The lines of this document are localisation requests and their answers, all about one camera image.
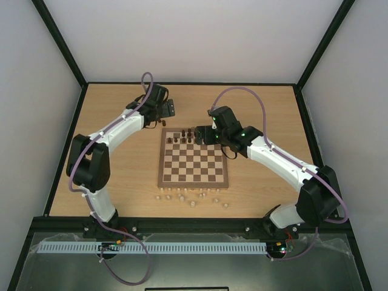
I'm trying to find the wooden chess board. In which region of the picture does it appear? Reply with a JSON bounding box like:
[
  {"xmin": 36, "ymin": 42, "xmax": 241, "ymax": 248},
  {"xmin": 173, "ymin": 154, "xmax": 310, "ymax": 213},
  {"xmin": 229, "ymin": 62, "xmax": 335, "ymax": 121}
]
[{"xmin": 158, "ymin": 128, "xmax": 229, "ymax": 189}]

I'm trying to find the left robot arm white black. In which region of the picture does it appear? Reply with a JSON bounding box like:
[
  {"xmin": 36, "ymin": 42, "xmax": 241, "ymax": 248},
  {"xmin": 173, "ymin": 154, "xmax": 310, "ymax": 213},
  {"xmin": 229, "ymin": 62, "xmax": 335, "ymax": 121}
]
[{"xmin": 66, "ymin": 84, "xmax": 175, "ymax": 239}]

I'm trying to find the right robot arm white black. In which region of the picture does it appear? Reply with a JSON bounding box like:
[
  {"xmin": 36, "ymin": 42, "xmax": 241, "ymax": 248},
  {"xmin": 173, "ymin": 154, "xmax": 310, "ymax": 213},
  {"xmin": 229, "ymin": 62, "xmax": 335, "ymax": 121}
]
[{"xmin": 194, "ymin": 106, "xmax": 341, "ymax": 238}]

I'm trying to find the right controller board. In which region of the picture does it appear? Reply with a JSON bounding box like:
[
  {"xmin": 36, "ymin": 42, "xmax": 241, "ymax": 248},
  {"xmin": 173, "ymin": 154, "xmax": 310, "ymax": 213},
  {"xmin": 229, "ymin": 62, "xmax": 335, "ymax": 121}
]
[{"xmin": 267, "ymin": 239, "xmax": 295, "ymax": 255}]

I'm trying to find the controller board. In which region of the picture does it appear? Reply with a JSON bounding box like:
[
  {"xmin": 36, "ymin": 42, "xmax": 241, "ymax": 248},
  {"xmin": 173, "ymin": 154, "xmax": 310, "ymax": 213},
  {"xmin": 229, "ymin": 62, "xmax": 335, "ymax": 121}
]
[
  {"xmin": 267, "ymin": 239, "xmax": 295, "ymax": 255},
  {"xmin": 97, "ymin": 240, "xmax": 125, "ymax": 252}
]

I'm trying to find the left controller board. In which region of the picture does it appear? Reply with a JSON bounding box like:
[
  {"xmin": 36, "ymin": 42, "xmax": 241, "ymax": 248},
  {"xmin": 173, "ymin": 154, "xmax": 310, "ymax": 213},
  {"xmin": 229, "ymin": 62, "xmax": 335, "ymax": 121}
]
[{"xmin": 97, "ymin": 240, "xmax": 125, "ymax": 252}]

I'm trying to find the white slotted cable duct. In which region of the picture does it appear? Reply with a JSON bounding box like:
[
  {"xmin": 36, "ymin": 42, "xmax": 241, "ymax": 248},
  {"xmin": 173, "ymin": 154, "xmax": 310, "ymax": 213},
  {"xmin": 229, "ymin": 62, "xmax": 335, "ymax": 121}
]
[{"xmin": 37, "ymin": 241, "xmax": 267, "ymax": 255}]

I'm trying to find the black frame rail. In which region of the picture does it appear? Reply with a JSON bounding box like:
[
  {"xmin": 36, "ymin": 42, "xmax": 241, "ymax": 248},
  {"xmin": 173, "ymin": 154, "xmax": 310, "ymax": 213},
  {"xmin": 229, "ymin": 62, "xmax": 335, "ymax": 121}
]
[{"xmin": 30, "ymin": 216, "xmax": 352, "ymax": 240}]

